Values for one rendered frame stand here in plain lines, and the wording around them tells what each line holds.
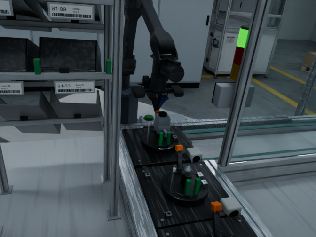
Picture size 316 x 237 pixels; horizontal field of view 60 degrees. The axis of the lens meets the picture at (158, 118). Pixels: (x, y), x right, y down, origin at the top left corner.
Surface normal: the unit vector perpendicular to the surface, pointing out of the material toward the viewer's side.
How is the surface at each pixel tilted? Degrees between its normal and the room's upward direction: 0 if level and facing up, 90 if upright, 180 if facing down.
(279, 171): 90
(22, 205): 0
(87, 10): 90
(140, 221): 0
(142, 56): 90
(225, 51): 90
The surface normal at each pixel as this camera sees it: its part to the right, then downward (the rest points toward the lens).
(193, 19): 0.28, 0.46
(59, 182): 0.09, -0.89
